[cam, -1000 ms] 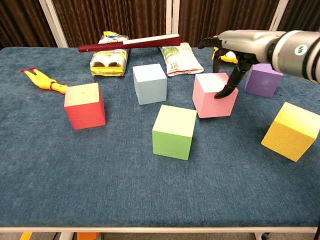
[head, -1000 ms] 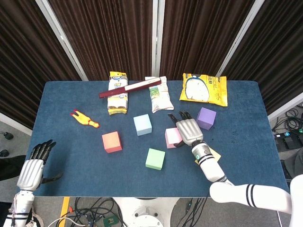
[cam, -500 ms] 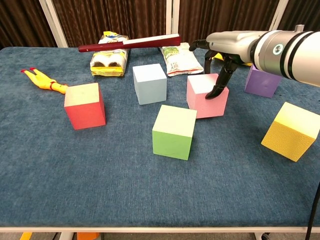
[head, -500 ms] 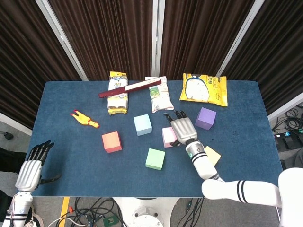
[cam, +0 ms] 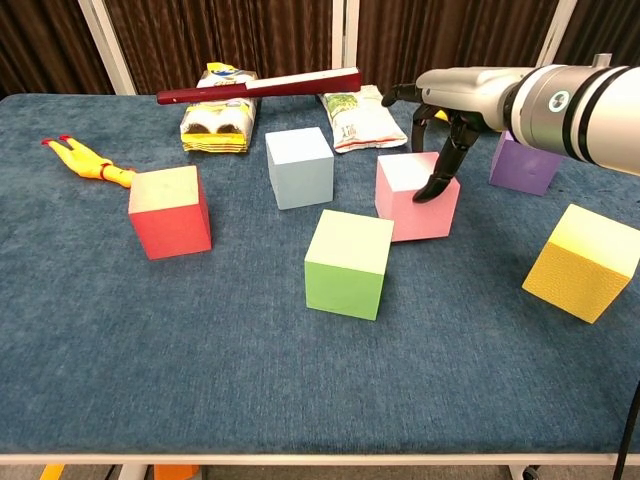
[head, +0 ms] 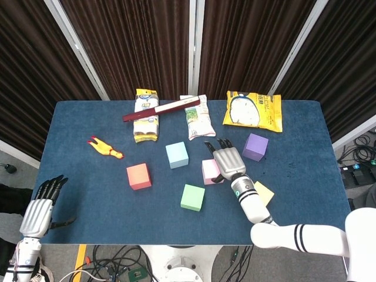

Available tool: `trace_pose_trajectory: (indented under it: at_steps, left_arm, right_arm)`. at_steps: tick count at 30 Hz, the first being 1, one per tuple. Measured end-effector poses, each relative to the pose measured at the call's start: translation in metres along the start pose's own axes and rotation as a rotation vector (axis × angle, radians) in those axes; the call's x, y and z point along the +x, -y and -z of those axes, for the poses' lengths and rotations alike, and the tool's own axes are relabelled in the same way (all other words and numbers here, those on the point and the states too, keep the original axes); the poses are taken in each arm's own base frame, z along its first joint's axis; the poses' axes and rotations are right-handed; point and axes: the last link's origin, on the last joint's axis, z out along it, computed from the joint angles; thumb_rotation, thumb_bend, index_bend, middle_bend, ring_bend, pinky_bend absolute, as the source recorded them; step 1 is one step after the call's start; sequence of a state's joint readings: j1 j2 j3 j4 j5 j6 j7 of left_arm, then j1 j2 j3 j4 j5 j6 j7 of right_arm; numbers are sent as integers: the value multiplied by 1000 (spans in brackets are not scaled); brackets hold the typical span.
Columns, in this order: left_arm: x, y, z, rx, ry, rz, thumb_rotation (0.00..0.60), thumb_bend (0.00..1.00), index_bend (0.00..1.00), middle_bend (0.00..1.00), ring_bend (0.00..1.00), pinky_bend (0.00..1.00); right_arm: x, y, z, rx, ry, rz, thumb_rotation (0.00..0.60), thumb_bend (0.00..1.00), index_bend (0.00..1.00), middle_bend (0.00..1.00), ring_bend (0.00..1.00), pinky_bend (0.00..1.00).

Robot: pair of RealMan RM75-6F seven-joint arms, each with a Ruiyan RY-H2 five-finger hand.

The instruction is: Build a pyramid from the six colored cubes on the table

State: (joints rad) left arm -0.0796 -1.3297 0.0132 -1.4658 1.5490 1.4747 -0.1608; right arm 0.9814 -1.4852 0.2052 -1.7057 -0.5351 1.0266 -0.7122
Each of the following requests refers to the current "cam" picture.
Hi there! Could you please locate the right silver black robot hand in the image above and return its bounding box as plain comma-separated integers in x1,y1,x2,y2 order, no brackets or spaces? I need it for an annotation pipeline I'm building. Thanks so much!
381,65,524,204

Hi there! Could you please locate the pink foam cube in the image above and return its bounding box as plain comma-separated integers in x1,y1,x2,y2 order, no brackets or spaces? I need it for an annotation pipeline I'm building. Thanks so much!
374,151,462,243

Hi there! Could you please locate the light blue foam cube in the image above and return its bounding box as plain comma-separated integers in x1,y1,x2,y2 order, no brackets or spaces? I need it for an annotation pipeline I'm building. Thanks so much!
264,126,335,211

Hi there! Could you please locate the yellow foam cube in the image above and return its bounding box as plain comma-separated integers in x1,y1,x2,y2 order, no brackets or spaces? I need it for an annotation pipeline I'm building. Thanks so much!
521,203,640,325

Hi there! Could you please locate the green foam cube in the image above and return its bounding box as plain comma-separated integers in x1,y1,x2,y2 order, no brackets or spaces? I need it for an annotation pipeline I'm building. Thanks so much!
303,208,396,322

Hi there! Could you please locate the dark brown curtain panel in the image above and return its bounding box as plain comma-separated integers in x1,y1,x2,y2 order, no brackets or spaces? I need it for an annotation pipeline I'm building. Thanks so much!
0,0,115,99
355,0,560,96
547,0,640,71
102,0,335,96

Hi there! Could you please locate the purple foam cube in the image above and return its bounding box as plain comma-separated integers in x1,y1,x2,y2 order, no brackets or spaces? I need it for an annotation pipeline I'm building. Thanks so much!
488,130,565,197

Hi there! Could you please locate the white green snack bag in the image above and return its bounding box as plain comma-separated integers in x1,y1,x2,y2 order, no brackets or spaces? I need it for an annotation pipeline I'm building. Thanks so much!
319,84,408,154

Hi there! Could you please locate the dark red flat box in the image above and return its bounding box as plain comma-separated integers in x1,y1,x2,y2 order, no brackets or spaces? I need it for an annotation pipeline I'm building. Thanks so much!
156,66,363,106

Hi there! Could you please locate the yellow white cookie pack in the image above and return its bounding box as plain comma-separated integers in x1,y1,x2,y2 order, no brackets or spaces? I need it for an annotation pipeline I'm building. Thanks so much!
179,61,259,153

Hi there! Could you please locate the red foam cube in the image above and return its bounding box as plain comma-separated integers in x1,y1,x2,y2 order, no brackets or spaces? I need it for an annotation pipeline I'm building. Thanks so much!
127,164,213,261

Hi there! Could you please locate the blue fabric table cover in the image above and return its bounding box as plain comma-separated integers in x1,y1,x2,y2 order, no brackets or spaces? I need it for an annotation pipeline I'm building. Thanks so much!
0,93,640,455

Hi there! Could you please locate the yellow rubber chicken toy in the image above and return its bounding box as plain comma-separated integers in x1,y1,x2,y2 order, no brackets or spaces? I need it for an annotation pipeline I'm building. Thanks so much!
40,134,137,190

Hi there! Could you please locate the orange object under table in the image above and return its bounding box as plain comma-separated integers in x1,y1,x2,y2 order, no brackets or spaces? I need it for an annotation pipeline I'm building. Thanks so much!
153,464,201,480

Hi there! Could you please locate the white partition frame post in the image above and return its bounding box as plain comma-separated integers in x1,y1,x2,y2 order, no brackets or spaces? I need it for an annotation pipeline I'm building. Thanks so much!
533,0,579,70
329,0,361,87
77,0,138,96

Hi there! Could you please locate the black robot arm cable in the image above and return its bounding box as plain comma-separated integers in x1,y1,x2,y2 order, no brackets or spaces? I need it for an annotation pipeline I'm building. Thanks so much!
612,377,640,480

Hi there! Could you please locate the white table frame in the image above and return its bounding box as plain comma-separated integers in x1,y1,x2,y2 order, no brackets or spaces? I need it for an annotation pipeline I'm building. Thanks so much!
0,452,640,480

